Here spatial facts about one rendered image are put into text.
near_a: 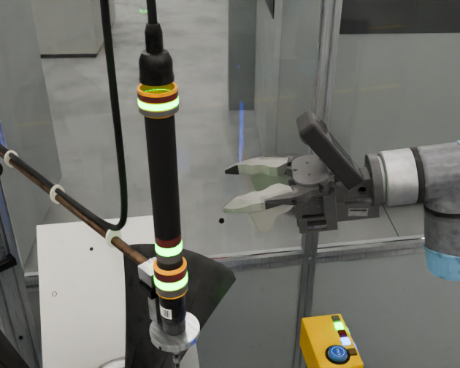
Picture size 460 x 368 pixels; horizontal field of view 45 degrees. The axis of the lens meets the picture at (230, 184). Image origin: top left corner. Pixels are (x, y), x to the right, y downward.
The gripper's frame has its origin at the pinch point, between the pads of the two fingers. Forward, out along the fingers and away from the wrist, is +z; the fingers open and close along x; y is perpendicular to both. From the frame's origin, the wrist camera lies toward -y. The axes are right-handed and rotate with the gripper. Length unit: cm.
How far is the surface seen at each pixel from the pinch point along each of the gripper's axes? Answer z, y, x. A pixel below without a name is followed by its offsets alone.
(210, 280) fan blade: 6.8, 21.3, 4.4
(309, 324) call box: -9, 60, 29
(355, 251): -25, 73, 67
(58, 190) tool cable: 29.3, 4.2, 10.8
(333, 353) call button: -13, 60, 19
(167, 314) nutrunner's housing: 10.0, 11.9, -11.5
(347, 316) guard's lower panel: -22, 100, 67
